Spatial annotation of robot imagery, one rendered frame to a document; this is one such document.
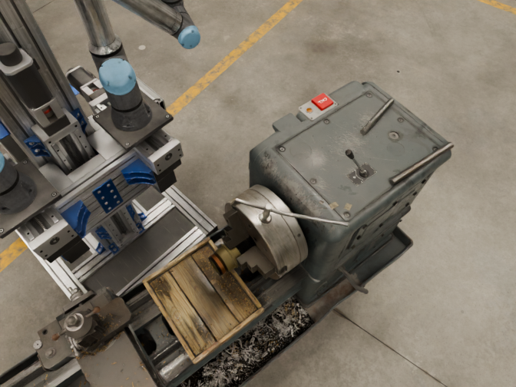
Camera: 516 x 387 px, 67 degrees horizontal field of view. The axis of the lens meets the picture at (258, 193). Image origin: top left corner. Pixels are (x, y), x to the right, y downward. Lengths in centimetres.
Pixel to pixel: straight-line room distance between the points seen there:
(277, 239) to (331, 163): 32
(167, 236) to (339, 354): 119
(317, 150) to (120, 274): 141
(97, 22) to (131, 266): 136
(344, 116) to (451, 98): 225
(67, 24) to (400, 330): 372
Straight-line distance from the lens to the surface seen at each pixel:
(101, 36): 150
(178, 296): 152
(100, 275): 238
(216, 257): 130
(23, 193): 149
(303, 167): 131
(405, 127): 151
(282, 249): 123
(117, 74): 146
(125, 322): 139
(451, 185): 309
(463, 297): 273
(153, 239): 238
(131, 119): 154
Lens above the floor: 232
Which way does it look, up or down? 59 degrees down
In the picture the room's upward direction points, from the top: 2 degrees clockwise
